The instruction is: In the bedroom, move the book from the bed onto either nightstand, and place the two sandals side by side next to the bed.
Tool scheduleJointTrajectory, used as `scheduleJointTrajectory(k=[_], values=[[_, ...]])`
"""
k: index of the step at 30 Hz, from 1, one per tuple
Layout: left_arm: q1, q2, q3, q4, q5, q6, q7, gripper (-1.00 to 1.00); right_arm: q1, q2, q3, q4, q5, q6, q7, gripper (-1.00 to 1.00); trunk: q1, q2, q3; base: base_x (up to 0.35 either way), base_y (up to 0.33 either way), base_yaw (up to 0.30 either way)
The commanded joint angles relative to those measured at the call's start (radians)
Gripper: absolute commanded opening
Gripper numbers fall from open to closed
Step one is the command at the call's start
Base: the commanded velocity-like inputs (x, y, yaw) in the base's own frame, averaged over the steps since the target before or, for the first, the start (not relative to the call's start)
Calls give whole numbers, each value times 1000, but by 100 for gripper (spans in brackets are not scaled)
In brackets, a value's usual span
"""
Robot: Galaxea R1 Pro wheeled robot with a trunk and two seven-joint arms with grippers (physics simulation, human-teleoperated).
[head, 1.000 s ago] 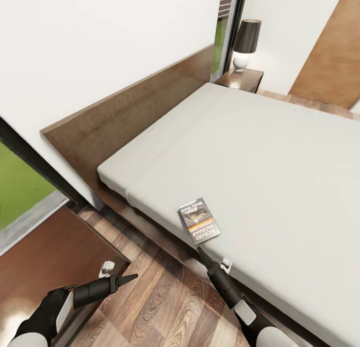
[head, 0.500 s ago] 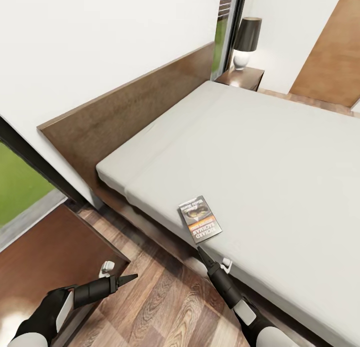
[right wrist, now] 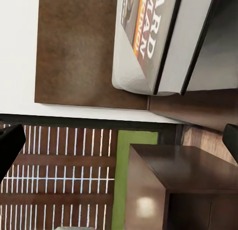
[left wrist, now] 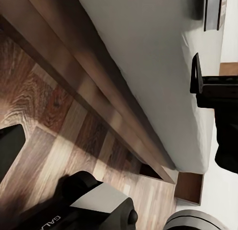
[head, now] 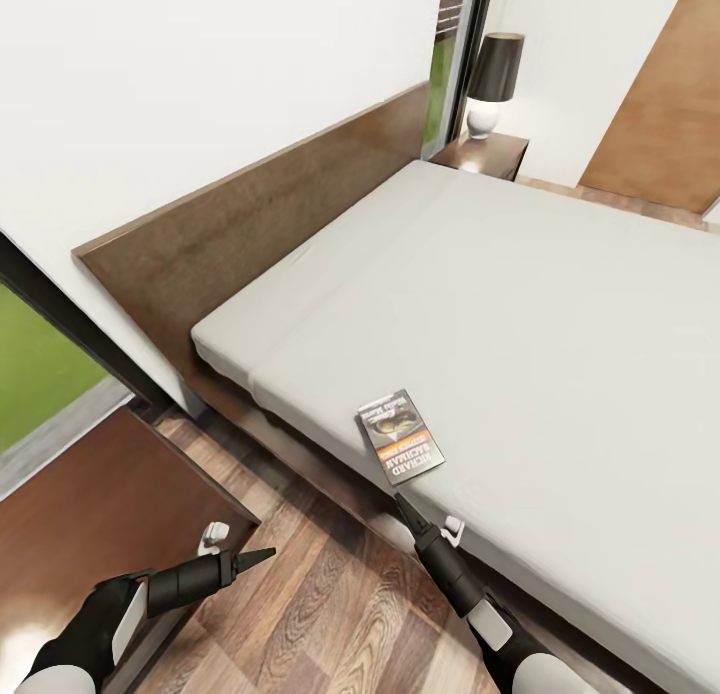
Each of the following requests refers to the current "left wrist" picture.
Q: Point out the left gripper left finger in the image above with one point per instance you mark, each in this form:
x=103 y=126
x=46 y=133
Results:
x=12 y=140

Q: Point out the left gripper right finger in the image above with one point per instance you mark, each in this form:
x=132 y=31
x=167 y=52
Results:
x=230 y=140

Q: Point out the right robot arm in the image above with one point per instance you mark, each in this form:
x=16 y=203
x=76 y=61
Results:
x=221 y=94

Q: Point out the hardback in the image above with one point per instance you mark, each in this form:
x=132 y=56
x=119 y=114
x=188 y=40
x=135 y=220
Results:
x=215 y=13

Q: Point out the bench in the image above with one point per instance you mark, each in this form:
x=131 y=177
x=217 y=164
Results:
x=189 y=187

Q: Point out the bed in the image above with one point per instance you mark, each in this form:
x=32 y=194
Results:
x=128 y=63

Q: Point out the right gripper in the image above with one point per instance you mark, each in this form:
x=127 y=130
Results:
x=222 y=98

